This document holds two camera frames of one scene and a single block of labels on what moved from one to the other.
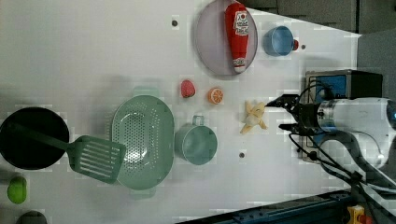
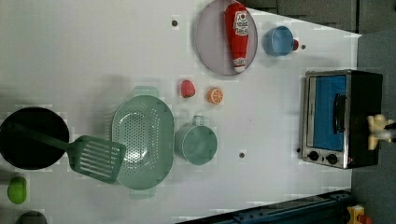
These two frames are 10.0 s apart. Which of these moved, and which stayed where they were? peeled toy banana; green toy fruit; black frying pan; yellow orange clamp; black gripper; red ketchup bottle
Moved: black gripper; peeled toy banana
Stayed: yellow orange clamp; green toy fruit; black frying pan; red ketchup bottle
